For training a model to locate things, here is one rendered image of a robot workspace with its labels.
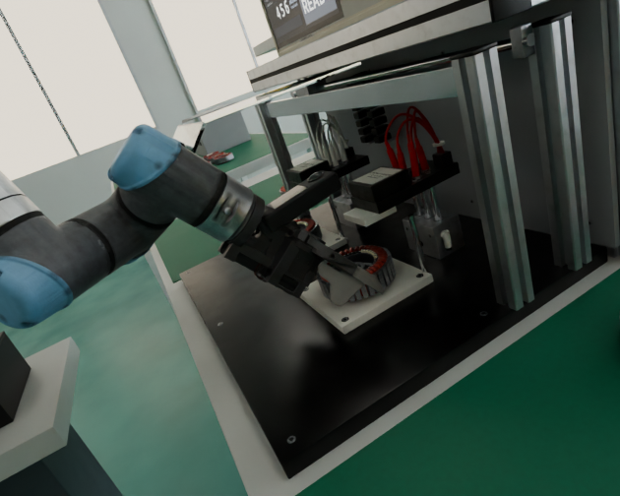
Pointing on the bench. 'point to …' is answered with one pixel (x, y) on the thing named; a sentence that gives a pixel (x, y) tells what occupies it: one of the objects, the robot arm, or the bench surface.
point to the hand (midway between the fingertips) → (359, 273)
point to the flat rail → (371, 93)
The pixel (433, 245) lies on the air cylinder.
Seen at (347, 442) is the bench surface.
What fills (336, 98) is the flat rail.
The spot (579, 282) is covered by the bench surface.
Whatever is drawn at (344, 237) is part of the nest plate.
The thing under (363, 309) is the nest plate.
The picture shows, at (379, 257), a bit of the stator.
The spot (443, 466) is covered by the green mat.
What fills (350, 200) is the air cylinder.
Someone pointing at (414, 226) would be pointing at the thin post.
